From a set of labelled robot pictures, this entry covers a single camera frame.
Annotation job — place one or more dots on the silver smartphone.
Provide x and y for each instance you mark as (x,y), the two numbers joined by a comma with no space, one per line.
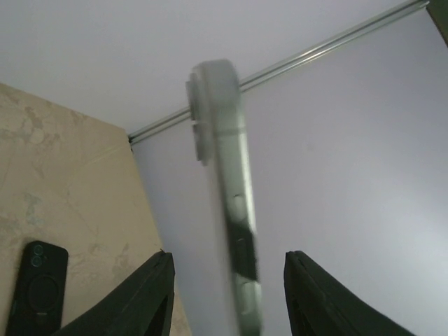
(219,130)

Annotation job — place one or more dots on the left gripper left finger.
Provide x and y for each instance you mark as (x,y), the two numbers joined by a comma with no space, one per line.
(141,305)

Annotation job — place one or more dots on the black cased phone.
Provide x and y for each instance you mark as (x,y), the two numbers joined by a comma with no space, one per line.
(38,299)

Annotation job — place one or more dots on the right aluminium corner post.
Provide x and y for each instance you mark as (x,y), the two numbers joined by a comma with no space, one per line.
(297,60)

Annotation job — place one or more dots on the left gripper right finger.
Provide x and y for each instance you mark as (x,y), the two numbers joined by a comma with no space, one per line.
(318,304)

